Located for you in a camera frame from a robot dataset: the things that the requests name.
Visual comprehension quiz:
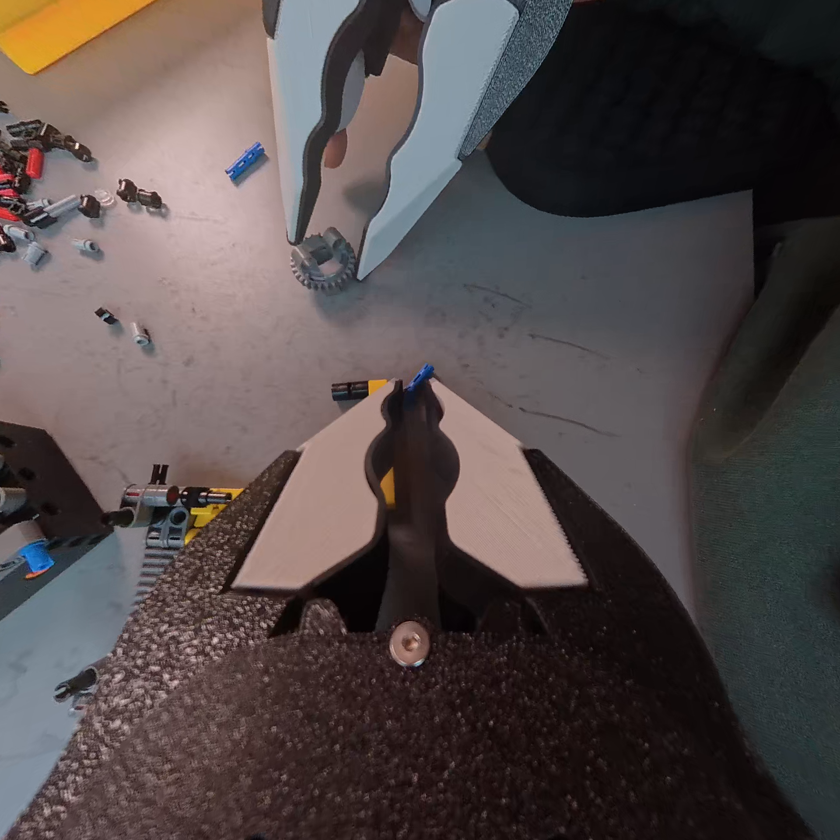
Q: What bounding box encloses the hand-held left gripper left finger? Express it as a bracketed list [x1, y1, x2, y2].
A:
[231, 379, 403, 597]

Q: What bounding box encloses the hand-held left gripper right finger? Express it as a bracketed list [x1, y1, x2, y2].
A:
[427, 379, 589, 593]

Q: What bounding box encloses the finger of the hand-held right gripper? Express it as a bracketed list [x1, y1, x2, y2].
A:
[355, 0, 521, 283]
[266, 0, 370, 247]

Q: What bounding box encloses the yellow lego beam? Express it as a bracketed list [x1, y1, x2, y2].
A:
[367, 377, 396, 510]

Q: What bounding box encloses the grey lego gear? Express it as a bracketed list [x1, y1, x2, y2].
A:
[290, 227, 358, 294]

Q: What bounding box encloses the yellow grey lego claw assembly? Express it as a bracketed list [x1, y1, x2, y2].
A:
[54, 462, 247, 713]

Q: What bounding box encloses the pile of small lego pieces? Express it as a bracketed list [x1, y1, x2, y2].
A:
[0, 98, 116, 266]

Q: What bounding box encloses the large yellow black lego model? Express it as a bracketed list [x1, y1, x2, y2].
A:
[0, 420, 116, 621]

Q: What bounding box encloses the yellow bin with small parts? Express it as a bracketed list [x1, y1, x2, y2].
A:
[0, 0, 158, 75]

